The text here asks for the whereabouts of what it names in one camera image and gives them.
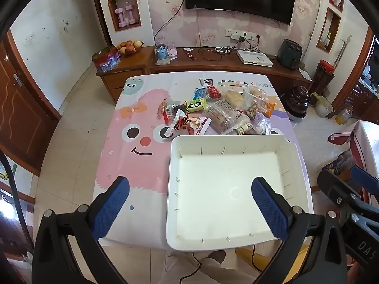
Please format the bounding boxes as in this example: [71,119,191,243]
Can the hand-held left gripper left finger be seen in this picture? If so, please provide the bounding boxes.
[32,176,131,284]

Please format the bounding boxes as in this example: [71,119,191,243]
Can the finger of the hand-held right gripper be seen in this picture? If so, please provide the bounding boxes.
[351,166,379,190]
[317,170,370,213]

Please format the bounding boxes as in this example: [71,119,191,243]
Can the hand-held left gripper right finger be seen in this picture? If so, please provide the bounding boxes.
[251,177,347,284]

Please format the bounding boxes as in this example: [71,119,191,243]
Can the white plastic tray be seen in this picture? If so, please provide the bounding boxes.
[166,134,314,250]

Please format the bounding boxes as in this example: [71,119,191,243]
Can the purple clear snack packet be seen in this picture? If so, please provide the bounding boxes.
[251,115,272,136]

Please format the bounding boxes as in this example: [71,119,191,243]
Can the clear nut snack packet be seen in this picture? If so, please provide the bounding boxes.
[243,88,276,119]

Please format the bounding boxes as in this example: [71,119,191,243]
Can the large clear cracker packet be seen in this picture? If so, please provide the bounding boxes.
[205,100,238,134]

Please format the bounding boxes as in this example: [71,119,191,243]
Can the red white snack packet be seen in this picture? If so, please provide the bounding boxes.
[166,115,211,139]

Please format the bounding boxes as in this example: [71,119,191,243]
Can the clear packet crumbly cake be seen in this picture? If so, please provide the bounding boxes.
[223,90,245,110]

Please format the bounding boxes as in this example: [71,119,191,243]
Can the green snack packet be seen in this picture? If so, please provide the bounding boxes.
[186,98,208,113]

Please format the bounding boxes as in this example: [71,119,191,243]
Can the blue printed cardboard box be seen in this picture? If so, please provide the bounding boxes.
[321,151,355,178]

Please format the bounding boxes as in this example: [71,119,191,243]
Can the white red covered furniture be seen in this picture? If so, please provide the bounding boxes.
[349,121,379,184]

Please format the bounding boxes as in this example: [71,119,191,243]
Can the red white flat bag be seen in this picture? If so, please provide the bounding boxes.
[328,133,353,146]

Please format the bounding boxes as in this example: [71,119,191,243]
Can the yellow stool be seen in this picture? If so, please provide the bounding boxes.
[236,244,309,273]

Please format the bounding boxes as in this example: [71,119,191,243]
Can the yellow oil bottle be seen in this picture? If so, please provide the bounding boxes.
[335,105,355,125]

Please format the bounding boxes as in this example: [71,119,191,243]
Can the white plastic bucket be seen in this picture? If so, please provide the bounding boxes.
[309,92,334,118]

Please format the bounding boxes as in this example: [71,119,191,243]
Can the person's beige trouser legs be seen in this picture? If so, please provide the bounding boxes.
[157,250,259,284]

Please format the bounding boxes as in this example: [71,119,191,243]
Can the dark brown ceramic jar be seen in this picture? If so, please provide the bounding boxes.
[281,85,311,122]

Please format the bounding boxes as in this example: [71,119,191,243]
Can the brown woven basket red lid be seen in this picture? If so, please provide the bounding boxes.
[312,60,335,97]

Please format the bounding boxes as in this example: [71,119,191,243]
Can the metal mop rod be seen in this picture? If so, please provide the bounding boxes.
[334,35,353,69]

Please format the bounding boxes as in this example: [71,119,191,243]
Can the brown wooden door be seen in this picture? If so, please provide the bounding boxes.
[0,30,61,177]

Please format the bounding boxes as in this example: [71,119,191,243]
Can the wooden side cabinet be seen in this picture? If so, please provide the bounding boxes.
[96,47,155,102]

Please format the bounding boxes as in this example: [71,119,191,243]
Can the dark green air fryer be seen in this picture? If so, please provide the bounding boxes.
[278,38,303,70]

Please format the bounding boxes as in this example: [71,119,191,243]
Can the long wooden television cabinet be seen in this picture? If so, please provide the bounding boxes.
[149,46,313,96]

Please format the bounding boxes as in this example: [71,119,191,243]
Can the tall wooden framed niche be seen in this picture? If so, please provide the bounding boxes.
[316,7,342,54]

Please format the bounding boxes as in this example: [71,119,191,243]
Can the red round tin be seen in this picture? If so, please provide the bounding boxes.
[92,47,121,73]

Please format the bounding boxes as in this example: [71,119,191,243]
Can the white set-top box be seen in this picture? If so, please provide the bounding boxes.
[236,50,273,67]

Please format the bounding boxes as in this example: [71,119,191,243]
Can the bowl of fruit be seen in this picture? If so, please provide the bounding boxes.
[117,40,144,57]

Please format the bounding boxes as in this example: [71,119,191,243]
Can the blue snow globe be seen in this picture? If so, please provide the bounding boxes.
[154,44,169,60]

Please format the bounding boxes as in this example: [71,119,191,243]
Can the white power strip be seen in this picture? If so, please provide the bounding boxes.
[225,29,248,40]

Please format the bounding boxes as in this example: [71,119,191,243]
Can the thin black floor cable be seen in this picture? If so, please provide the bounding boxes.
[180,245,259,284]

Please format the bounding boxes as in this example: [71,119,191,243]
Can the thick black cable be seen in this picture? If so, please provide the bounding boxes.
[0,151,36,253]

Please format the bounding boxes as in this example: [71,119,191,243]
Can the colourful wall poster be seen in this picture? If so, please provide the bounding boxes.
[0,166,18,182]

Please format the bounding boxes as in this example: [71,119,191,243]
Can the black looped cable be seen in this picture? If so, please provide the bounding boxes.
[198,47,223,62]

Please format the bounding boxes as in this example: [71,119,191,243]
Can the wooden framed wall niche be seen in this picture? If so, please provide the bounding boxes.
[107,0,142,32]

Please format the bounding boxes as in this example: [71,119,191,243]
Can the black television cable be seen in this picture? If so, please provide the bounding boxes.
[153,0,186,47]

